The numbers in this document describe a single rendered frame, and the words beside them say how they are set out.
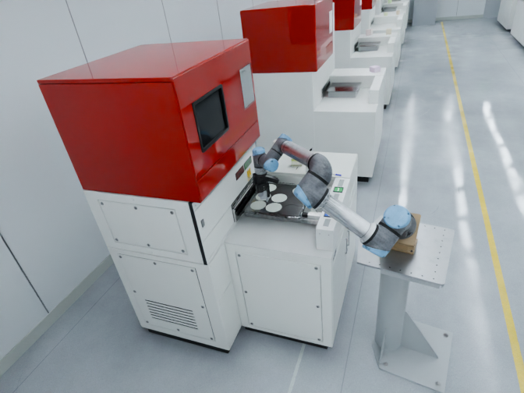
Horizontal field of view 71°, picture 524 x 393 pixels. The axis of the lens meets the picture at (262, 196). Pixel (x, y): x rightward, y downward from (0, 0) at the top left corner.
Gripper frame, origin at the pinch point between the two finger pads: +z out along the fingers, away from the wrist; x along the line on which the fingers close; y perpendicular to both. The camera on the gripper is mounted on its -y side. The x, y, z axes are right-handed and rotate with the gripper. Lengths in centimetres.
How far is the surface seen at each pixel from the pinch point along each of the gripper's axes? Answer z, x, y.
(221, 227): -0.1, 14.2, 33.8
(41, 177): -13, -92, 138
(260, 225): 10.0, 10.5, 9.8
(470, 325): 92, 74, -105
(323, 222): -4.0, 42.7, -15.7
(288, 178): -0.6, -17.2, -21.4
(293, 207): 2.1, 13.5, -11.2
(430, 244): 10, 70, -64
